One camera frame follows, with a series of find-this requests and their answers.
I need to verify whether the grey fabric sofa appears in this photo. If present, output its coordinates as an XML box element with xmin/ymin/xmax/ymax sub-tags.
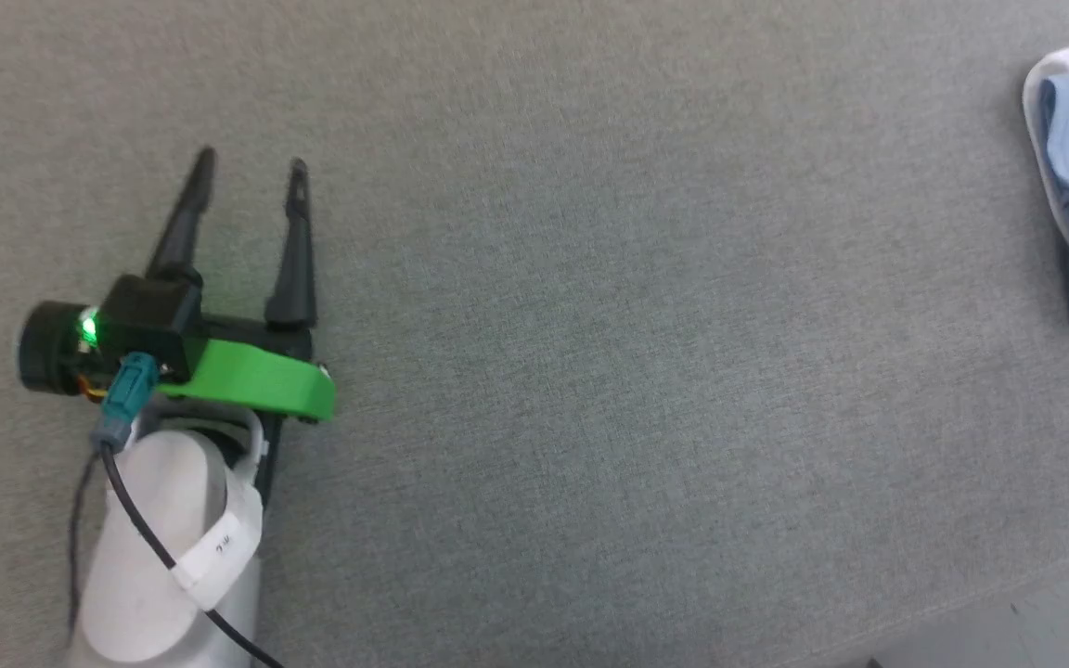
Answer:
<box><xmin>0</xmin><ymin>0</ymin><xmax>1069</xmax><ymax>668</ymax></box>

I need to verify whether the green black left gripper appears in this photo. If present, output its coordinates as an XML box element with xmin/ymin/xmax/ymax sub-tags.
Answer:
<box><xmin>146</xmin><ymin>146</ymin><xmax>338</xmax><ymax>507</ymax></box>

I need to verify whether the white label strap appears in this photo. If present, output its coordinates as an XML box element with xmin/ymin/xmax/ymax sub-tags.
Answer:
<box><xmin>170</xmin><ymin>469</ymin><xmax>265</xmax><ymax>612</ymax></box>

